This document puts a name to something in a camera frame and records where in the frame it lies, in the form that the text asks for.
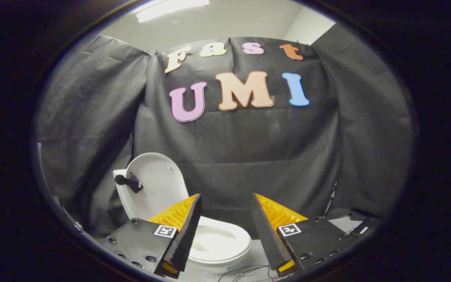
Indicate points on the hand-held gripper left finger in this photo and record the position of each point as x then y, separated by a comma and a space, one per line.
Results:
180, 239

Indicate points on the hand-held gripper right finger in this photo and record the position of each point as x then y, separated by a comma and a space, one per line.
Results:
268, 235

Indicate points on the white toilet lid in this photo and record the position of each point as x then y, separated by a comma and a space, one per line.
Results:
163, 184

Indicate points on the white toilet bowl with seat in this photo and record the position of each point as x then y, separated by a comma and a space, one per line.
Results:
225, 243

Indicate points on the black backdrop cloth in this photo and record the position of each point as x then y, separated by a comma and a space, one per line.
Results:
241, 156

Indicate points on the black box white label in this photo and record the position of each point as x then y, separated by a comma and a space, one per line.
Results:
366, 227

